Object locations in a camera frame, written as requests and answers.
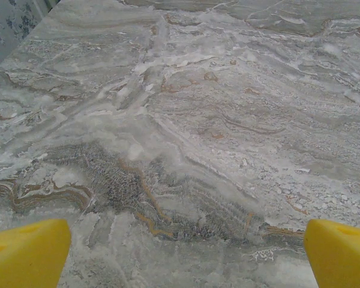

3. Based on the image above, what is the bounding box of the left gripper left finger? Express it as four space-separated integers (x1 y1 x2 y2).
0 218 72 288

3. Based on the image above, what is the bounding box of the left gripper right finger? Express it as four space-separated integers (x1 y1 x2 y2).
304 218 360 288

